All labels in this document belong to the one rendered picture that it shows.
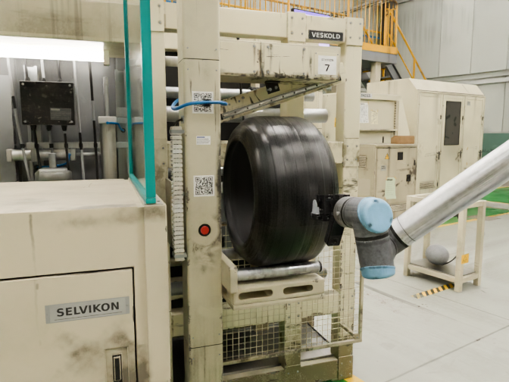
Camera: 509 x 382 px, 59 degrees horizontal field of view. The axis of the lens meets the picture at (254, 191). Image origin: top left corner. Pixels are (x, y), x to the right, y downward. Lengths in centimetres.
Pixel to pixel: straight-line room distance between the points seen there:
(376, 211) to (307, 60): 100
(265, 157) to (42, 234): 82
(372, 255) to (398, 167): 538
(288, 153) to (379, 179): 480
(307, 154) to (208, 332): 75
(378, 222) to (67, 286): 74
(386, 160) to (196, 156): 496
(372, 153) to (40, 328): 558
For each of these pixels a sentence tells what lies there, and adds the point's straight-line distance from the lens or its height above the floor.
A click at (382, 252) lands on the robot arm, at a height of 110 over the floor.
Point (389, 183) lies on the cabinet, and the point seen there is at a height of 72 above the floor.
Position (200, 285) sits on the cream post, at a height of 86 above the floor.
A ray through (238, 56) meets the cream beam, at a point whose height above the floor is 172.
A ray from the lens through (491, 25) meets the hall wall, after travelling 1430.
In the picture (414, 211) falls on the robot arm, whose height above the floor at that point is 119.
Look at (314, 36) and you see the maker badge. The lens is 241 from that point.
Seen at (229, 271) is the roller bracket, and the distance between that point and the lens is 156.
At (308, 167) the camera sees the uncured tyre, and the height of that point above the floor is 129.
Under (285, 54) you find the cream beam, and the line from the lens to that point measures 198.
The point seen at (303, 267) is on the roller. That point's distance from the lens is 170.
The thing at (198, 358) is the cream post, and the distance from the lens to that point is 178.
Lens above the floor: 141
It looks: 7 degrees down
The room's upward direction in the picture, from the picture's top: straight up
